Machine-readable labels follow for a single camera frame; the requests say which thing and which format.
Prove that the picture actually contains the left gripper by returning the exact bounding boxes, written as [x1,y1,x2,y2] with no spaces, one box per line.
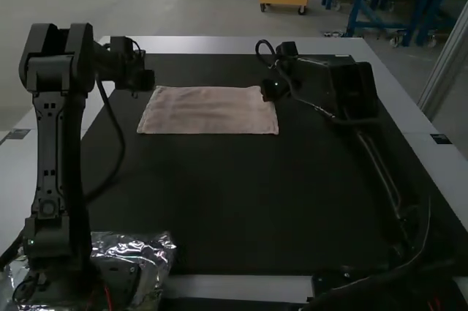
[133,68,156,92]

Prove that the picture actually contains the silver foil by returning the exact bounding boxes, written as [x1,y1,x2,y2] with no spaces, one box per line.
[0,258,34,311]
[88,229,178,309]

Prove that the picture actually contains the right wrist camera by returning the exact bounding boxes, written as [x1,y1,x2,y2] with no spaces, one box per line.
[275,41,299,59]

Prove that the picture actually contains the pale towel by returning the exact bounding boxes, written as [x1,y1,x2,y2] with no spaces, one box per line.
[136,85,280,135]

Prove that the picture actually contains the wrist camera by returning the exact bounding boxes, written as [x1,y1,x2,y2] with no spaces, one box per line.
[275,41,299,59]
[110,35,134,57]

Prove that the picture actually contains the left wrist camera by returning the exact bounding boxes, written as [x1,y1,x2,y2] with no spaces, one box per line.
[110,35,134,57]

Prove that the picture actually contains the black cable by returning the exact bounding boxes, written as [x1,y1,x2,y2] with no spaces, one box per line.
[83,78,127,202]
[255,39,281,70]

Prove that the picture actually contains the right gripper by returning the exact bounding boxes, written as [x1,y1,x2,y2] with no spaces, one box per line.
[260,78,284,103]

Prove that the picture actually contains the black mat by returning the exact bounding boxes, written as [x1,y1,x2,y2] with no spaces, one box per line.
[78,52,455,277]

